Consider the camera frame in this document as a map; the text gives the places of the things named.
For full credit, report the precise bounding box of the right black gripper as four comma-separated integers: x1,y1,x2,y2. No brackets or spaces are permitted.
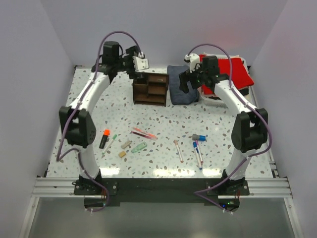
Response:
179,62,208,94

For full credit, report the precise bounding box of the brown wooden desk organizer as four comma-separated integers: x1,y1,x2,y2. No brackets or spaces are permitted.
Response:
132,73,169,107

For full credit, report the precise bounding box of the orange black highlighter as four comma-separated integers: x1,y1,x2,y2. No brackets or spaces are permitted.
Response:
99,129,110,149

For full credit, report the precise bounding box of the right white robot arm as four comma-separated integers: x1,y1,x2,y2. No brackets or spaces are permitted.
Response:
179,54,268,195

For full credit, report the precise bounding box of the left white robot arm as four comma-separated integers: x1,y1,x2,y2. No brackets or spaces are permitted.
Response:
59,41,149,196

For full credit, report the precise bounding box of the pink cloth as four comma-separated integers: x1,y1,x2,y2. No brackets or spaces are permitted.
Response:
198,85,220,100

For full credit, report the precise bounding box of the blue folded towel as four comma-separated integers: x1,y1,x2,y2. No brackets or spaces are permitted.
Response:
166,64,200,106

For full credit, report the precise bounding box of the white basket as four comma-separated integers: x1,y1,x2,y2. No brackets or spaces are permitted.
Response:
200,55,251,107

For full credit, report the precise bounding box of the red folded cloth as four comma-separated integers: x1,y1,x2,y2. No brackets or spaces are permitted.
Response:
199,54,256,96

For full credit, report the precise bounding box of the beige capped white marker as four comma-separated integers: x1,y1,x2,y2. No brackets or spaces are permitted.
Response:
173,140,184,163

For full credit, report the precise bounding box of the blue capped white marker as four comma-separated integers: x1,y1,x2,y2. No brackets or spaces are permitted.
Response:
193,141,203,170

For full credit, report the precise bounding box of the green capped white marker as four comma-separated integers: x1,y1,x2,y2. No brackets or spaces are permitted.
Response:
102,134,117,154

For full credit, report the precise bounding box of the purple capped white marker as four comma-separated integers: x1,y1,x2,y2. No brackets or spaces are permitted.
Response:
195,140,204,165

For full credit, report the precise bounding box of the green clear correction tape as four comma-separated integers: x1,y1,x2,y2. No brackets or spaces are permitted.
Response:
131,142,147,153

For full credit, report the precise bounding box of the beige eraser piece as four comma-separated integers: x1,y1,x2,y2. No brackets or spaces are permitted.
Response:
121,140,132,149

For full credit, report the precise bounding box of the tan eraser block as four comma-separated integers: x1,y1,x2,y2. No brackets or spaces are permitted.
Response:
118,151,126,158

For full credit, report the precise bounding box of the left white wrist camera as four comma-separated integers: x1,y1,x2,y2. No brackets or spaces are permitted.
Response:
132,56,150,71

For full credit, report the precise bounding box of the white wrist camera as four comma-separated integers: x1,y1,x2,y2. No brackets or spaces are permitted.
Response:
132,56,150,71
184,53,200,73

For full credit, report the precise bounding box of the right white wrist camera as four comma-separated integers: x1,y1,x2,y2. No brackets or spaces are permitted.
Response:
184,53,200,73

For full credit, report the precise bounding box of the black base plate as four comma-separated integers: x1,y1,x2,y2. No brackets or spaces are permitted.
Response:
72,177,250,208

